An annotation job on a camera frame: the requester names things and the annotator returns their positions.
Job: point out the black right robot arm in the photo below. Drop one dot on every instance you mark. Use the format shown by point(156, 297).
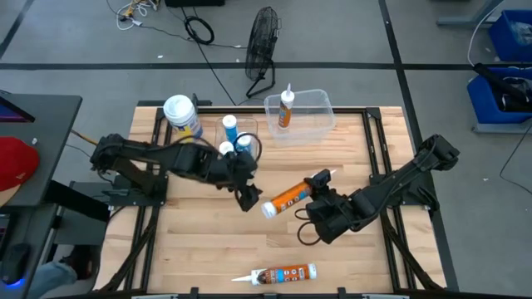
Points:
point(399, 178)

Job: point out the black desk crossbar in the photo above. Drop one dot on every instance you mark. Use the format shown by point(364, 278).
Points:
point(79, 201)

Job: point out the silver table bracket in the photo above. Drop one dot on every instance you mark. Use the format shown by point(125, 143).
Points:
point(384, 296)
point(156, 296)

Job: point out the black desk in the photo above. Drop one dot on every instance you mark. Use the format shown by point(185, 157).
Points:
point(50, 124)

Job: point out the orange white sealant tube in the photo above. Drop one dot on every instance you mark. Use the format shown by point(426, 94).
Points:
point(285, 114)
point(282, 274)
point(289, 197)

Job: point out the large clear plastic bin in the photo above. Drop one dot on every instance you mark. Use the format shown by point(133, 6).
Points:
point(311, 124)

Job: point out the person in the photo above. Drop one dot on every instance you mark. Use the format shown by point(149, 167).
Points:
point(52, 278)

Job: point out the narrow clear plastic tray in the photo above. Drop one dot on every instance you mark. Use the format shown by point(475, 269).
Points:
point(250, 128)

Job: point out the dark monitor screen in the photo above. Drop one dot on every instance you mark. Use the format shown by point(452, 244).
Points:
point(10, 113)

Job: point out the blue white silicone tube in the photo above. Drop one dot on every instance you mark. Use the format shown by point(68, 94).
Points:
point(229, 128)

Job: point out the black mouse with blue light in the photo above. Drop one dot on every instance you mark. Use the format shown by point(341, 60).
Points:
point(14, 261)

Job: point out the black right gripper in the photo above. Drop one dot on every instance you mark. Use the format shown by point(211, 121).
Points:
point(330, 216)

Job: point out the blue storage bin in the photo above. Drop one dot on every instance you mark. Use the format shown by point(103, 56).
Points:
point(484, 104)
point(505, 41)

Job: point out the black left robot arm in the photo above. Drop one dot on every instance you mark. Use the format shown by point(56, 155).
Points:
point(137, 151)

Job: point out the black aluminium table frame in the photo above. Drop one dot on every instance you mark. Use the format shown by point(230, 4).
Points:
point(372, 113)

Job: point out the white yellow-blue canister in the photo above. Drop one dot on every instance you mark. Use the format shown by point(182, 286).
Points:
point(183, 118)

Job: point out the black equipment in bin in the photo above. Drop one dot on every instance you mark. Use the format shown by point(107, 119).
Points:
point(494, 81)

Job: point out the grey desk foot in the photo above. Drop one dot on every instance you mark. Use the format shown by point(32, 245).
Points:
point(465, 20)

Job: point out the black floor fan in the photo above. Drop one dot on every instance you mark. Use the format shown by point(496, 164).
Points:
point(262, 41)

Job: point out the red cap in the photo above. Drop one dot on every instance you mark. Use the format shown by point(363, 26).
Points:
point(16, 162)

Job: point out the long blue white sealant tube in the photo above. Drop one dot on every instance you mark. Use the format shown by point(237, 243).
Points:
point(243, 144)

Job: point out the black box on floor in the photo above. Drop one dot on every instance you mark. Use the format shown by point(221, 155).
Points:
point(195, 2)

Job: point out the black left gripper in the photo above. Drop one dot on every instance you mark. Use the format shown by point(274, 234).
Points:
point(237, 170)

